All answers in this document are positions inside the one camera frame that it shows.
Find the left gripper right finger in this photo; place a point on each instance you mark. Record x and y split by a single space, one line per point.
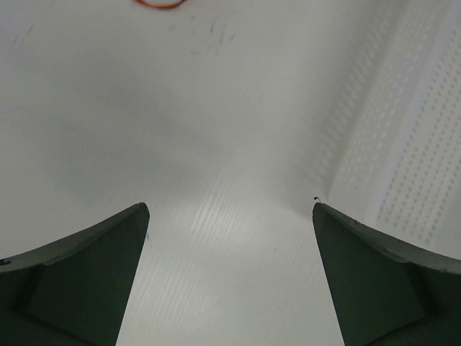
386 291

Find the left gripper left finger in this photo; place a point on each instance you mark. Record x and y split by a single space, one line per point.
74 291

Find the left white perforated basket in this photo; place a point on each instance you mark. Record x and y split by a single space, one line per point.
382 137

